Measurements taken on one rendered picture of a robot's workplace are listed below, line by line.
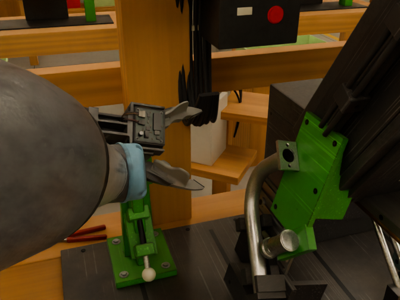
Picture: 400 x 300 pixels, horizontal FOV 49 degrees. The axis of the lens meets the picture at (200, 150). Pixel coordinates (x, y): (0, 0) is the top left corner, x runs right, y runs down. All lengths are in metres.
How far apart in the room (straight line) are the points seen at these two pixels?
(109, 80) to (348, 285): 0.68
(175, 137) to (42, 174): 0.85
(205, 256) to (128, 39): 0.50
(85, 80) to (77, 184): 0.83
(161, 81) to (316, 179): 0.40
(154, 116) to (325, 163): 0.29
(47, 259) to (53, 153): 0.92
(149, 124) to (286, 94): 0.41
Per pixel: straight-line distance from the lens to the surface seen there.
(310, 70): 1.22
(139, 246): 0.91
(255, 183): 0.88
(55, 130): 0.20
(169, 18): 0.94
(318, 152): 0.77
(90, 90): 1.05
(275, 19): 0.90
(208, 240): 1.07
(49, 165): 0.19
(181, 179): 0.69
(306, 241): 0.78
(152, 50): 0.95
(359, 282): 1.02
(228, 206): 1.21
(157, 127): 0.65
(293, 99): 0.95
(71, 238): 1.13
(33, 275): 1.08
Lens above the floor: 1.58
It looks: 28 degrees down
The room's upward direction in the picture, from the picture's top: straight up
